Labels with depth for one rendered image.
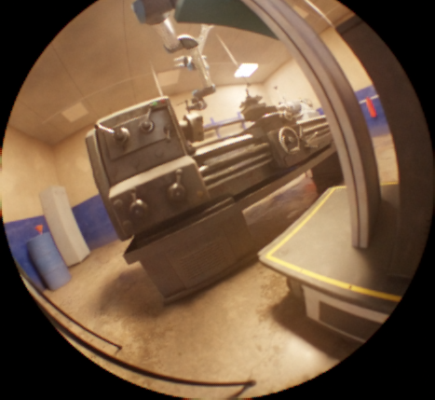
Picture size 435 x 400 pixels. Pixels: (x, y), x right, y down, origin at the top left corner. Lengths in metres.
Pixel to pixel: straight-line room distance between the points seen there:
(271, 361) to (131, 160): 1.20
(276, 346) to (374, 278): 0.45
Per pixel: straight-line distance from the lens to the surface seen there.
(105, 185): 1.03
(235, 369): 0.75
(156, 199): 0.82
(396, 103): 0.30
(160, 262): 1.02
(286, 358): 0.72
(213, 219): 0.88
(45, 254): 3.12
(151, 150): 0.99
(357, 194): 0.47
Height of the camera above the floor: 0.69
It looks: 5 degrees down
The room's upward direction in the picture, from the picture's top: 22 degrees counter-clockwise
